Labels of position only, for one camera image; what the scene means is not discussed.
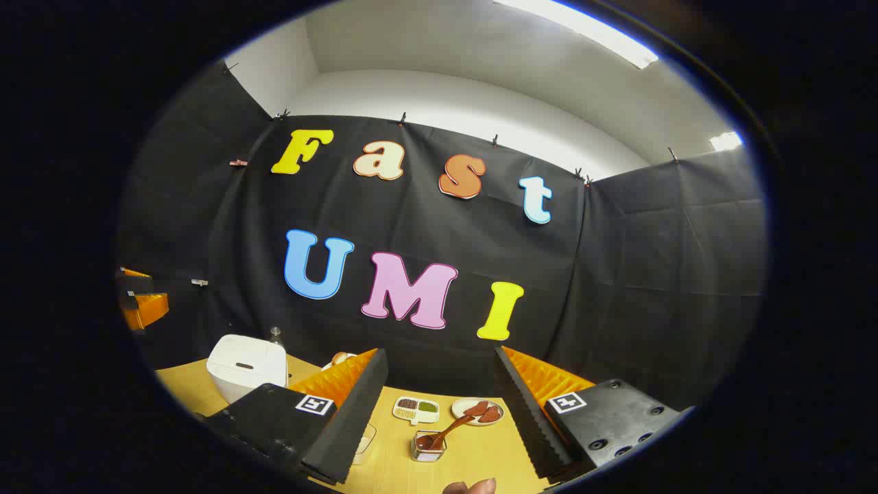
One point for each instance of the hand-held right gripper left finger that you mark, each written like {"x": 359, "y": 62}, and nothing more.
{"x": 353, "y": 418}

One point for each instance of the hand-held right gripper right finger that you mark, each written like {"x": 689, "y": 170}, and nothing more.
{"x": 525, "y": 418}

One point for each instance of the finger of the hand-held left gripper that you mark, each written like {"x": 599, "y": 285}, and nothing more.
{"x": 149, "y": 309}
{"x": 136, "y": 273}

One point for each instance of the brown wooden spoon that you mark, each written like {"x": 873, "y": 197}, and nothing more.
{"x": 446, "y": 432}

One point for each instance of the white rice cooker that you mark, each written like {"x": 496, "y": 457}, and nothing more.
{"x": 243, "y": 363}

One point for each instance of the red meat slice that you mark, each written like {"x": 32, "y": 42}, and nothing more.
{"x": 476, "y": 408}
{"x": 490, "y": 414}

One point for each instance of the white toaster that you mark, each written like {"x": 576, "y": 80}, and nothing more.
{"x": 328, "y": 364}

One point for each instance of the toast bread slice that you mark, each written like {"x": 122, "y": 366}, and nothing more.
{"x": 339, "y": 357}

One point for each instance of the white divided bean dish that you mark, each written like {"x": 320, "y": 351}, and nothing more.
{"x": 416, "y": 409}

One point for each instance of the white round plate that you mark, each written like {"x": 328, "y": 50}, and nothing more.
{"x": 459, "y": 410}

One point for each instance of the small glass bottle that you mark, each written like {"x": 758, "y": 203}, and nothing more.
{"x": 276, "y": 336}

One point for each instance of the black backdrop cloth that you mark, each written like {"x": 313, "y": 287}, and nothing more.
{"x": 617, "y": 274}

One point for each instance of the row of black clips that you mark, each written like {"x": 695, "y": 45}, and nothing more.
{"x": 402, "y": 119}

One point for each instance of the small ceiling light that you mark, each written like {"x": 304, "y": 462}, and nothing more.
{"x": 726, "y": 141}

